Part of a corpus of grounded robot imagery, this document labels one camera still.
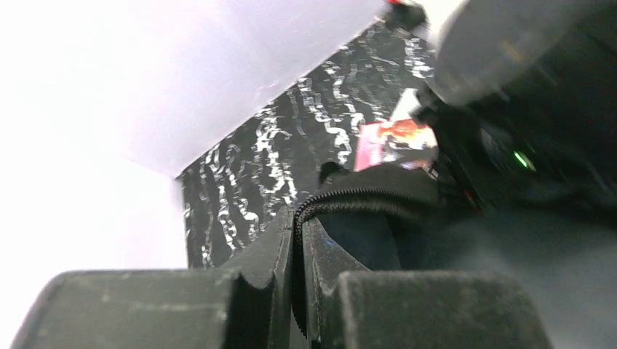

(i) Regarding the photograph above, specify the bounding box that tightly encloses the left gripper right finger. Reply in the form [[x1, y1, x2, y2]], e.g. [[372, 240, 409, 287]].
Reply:
[[303, 220, 552, 348]]

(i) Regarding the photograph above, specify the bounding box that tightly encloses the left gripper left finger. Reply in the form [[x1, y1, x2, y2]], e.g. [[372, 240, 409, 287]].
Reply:
[[12, 207, 292, 348]]

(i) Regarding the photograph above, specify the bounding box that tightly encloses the black student backpack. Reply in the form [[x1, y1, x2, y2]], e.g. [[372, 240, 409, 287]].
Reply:
[[292, 163, 616, 348]]

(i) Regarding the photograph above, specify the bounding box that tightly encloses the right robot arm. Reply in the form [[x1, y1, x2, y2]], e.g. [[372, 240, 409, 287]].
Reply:
[[383, 1, 616, 212]]

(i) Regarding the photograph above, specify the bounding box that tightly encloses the pink illustrated book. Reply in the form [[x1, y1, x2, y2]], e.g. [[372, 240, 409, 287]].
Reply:
[[354, 119, 439, 172]]

